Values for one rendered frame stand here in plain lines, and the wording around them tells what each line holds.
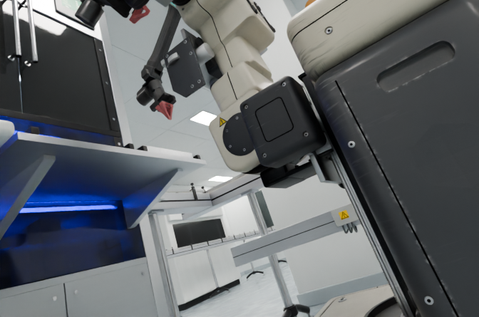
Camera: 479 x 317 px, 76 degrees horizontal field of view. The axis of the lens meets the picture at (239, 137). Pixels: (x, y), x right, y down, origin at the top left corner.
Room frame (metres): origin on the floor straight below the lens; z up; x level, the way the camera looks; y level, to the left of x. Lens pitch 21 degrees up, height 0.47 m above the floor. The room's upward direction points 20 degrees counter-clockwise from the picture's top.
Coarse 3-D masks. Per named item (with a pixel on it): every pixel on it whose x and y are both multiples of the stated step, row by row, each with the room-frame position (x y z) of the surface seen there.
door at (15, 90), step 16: (0, 0) 0.91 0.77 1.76; (0, 16) 0.91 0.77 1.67; (0, 32) 0.91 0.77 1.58; (0, 48) 0.90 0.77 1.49; (0, 64) 0.90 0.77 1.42; (16, 64) 0.95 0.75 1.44; (0, 80) 0.90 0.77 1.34; (16, 80) 0.95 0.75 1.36; (0, 96) 0.90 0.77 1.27; (16, 96) 0.95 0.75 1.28
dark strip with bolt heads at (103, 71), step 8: (96, 40) 1.32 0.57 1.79; (96, 48) 1.31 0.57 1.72; (104, 56) 1.34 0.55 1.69; (104, 64) 1.34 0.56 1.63; (104, 72) 1.33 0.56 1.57; (104, 80) 1.32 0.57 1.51; (104, 88) 1.31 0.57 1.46; (112, 96) 1.34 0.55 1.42; (112, 104) 1.34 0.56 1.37; (112, 112) 1.33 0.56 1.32; (112, 120) 1.32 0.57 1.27; (112, 128) 1.31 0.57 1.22; (120, 144) 1.33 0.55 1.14
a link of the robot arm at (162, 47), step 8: (168, 8) 1.07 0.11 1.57; (168, 16) 1.07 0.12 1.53; (176, 16) 1.08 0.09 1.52; (168, 24) 1.08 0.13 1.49; (176, 24) 1.10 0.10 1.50; (160, 32) 1.10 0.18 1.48; (168, 32) 1.09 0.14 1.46; (160, 40) 1.10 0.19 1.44; (168, 40) 1.11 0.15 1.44; (160, 48) 1.10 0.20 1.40; (168, 48) 1.13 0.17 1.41; (152, 56) 1.12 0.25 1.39; (160, 56) 1.12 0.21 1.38; (152, 64) 1.11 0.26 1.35; (160, 64) 1.14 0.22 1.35; (152, 72) 1.12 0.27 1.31; (160, 72) 1.16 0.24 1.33
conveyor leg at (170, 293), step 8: (152, 216) 1.63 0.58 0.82; (152, 224) 1.63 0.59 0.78; (152, 232) 1.63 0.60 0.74; (160, 232) 1.65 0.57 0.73; (160, 240) 1.64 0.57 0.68; (160, 248) 1.63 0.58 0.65; (160, 256) 1.63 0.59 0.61; (160, 264) 1.63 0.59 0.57; (168, 264) 1.66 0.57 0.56; (160, 272) 1.63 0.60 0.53; (168, 272) 1.64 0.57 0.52; (168, 280) 1.63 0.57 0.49; (168, 288) 1.63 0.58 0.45; (168, 296) 1.63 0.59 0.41; (168, 304) 1.63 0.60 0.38; (176, 304) 1.64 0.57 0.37; (176, 312) 1.64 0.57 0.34
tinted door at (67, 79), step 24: (24, 24) 0.99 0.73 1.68; (48, 24) 1.09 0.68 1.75; (24, 48) 0.98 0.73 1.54; (48, 48) 1.08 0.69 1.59; (72, 48) 1.18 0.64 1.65; (24, 72) 0.98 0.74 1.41; (48, 72) 1.07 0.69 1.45; (72, 72) 1.17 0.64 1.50; (96, 72) 1.29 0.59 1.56; (24, 96) 0.97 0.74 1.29; (48, 96) 1.06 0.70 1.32; (72, 96) 1.15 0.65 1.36; (96, 96) 1.27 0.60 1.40; (72, 120) 1.14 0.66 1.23; (96, 120) 1.24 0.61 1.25
